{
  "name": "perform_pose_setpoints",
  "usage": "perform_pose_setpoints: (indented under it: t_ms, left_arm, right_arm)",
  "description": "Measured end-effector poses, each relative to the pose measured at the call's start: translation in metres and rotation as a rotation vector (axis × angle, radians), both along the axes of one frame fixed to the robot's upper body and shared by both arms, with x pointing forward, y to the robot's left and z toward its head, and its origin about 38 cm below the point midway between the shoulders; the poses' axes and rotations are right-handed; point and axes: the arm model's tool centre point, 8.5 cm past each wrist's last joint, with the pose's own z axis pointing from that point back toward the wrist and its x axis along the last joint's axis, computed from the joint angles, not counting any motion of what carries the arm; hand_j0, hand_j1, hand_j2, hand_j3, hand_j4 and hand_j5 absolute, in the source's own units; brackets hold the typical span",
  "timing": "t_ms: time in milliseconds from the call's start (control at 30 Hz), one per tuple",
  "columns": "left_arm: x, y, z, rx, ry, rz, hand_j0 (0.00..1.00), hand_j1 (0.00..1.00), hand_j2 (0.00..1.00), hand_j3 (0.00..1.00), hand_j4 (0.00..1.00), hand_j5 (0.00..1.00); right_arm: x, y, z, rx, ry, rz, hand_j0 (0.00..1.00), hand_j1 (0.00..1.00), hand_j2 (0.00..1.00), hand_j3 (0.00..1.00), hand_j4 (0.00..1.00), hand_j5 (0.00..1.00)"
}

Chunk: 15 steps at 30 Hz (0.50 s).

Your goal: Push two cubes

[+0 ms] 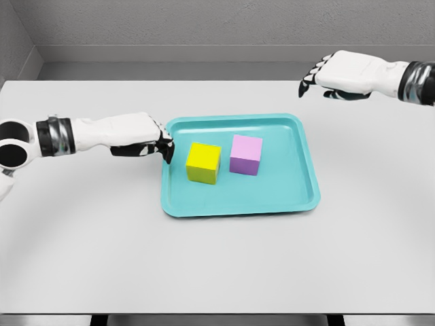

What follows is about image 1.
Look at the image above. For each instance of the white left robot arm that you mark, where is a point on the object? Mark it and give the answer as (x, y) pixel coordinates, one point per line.
(51, 137)

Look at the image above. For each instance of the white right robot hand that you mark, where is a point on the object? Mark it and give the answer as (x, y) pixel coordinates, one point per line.
(343, 73)

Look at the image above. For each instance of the purple cube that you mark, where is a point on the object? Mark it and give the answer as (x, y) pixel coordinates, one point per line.
(245, 153)

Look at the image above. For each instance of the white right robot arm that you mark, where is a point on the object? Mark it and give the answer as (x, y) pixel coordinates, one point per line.
(406, 79)

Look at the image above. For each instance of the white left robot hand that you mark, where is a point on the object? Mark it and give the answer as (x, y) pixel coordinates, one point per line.
(136, 130)

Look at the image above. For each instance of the teal plastic tray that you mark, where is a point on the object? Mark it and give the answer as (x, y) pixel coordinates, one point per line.
(268, 190)

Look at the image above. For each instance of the yellow cube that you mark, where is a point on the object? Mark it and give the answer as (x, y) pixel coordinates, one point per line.
(203, 159)

